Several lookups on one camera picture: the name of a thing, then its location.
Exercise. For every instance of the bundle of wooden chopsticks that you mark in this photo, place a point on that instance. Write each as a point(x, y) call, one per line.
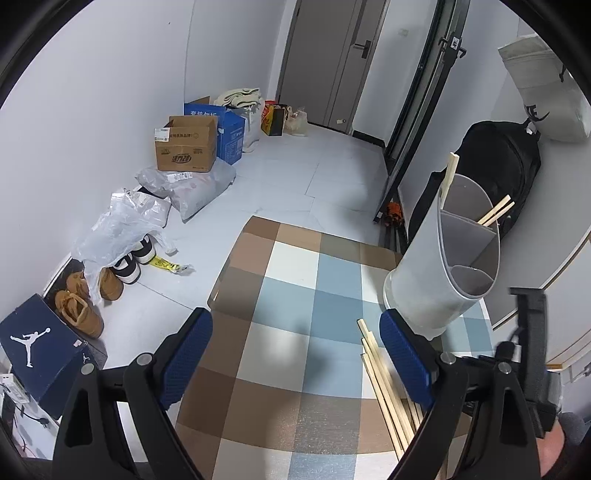
point(383, 392)

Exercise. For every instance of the grey door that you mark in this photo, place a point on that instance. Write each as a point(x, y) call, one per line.
point(323, 69)

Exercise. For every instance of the white mailer bag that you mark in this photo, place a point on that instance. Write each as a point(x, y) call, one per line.
point(143, 207)

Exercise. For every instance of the brown suede shoe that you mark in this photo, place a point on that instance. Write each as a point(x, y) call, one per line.
point(83, 318)
point(111, 286)
point(78, 284)

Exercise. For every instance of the red snack bag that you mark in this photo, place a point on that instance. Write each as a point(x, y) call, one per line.
point(267, 120)

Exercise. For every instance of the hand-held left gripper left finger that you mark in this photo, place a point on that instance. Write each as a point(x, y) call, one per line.
point(184, 364)

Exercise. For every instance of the white grey utensil holder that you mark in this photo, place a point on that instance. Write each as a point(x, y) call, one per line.
point(425, 277)

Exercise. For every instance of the black sliding door frame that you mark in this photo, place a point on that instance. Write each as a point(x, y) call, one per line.
point(415, 115)

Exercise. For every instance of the wooden chopstick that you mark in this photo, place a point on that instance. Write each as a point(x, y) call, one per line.
point(450, 175)
point(496, 208)
point(501, 213)

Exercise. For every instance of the person's right hand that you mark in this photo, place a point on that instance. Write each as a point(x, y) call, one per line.
point(553, 450)

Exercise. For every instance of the light grey hanging bag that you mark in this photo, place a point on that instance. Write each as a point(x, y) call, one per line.
point(545, 92)

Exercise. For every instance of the black backpack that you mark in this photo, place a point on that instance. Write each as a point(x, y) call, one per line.
point(498, 157)

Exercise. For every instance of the black yellow paper bag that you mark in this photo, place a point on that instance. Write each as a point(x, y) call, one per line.
point(277, 122)

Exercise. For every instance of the white plastic bag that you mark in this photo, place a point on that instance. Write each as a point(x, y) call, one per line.
point(251, 129)

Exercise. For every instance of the clear plastic bag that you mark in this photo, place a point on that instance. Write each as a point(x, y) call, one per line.
point(115, 240)

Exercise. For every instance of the navy shoe box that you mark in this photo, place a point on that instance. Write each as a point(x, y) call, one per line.
point(41, 346)

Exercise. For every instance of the brown cardboard box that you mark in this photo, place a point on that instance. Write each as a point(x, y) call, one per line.
point(184, 152)

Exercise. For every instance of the beige folded cloth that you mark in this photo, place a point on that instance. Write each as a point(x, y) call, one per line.
point(240, 97)

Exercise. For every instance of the yellow wrapper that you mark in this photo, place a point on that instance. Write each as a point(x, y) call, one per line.
point(164, 264)

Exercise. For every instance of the checkered tablecloth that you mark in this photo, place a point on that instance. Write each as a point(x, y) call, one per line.
point(295, 300)

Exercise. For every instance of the beige plastic bag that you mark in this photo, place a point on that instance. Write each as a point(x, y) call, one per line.
point(296, 121)

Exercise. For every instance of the grey mailer bag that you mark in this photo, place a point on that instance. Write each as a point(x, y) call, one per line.
point(198, 189)

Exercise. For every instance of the orange black tool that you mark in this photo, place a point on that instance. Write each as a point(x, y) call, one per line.
point(393, 213)

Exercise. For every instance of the white power strip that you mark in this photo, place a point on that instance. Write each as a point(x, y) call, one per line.
point(14, 390)

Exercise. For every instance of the black white sneaker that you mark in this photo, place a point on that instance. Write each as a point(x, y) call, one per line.
point(127, 272)
point(147, 251)

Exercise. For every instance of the blue cardboard box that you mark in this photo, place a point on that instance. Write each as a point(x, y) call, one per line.
point(233, 138)

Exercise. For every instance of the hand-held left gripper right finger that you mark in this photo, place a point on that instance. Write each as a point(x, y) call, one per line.
point(406, 364)

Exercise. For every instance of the person's right forearm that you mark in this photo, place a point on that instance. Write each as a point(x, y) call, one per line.
point(572, 427)

